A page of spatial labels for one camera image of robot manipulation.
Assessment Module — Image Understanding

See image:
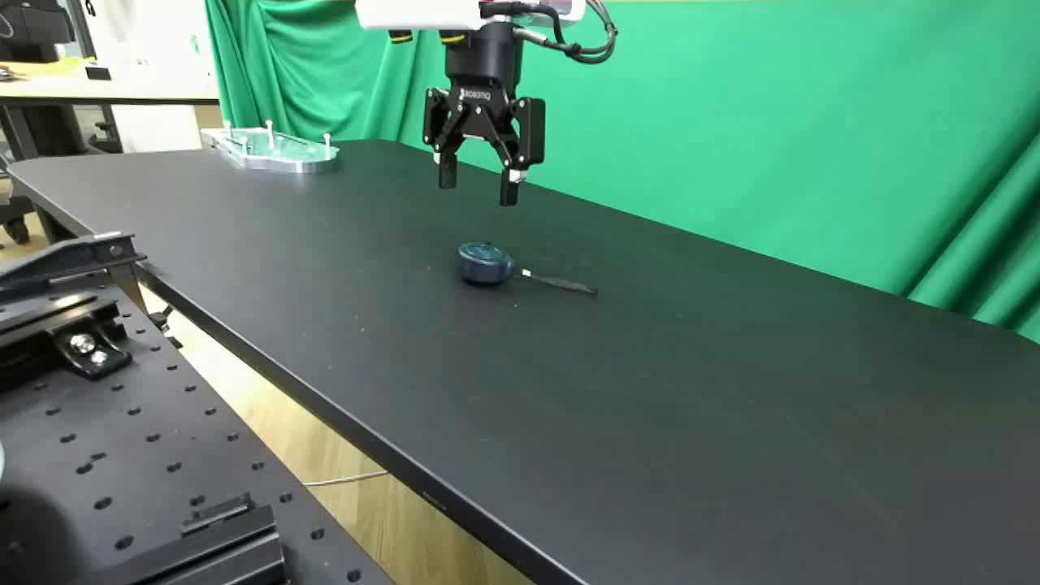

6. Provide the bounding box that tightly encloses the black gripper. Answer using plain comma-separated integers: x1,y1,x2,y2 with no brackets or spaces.
418,20,548,207

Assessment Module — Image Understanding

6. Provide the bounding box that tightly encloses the blue Bosch tape measure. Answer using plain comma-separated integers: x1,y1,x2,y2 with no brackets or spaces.
454,236,601,302

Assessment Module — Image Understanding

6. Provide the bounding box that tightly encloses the green backdrop curtain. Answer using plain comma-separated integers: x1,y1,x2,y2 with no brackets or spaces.
200,0,1040,347

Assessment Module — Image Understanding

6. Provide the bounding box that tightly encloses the wooden desk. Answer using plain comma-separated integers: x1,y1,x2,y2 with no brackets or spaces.
0,56,225,111

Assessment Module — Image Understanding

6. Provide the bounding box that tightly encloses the black clamp with silver screw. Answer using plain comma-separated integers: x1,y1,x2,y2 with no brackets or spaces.
47,315,137,382

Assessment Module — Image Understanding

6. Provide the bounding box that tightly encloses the black perforated breadboard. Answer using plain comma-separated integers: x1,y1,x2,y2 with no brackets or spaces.
0,229,394,585

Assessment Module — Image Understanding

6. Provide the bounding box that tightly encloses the black desk equipment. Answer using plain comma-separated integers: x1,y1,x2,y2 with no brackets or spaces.
0,0,82,64

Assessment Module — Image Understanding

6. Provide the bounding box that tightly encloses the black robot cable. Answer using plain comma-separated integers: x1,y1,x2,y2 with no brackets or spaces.
507,0,620,69

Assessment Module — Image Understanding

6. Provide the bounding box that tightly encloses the black mounting bracket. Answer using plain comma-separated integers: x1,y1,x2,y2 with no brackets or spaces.
100,494,291,585

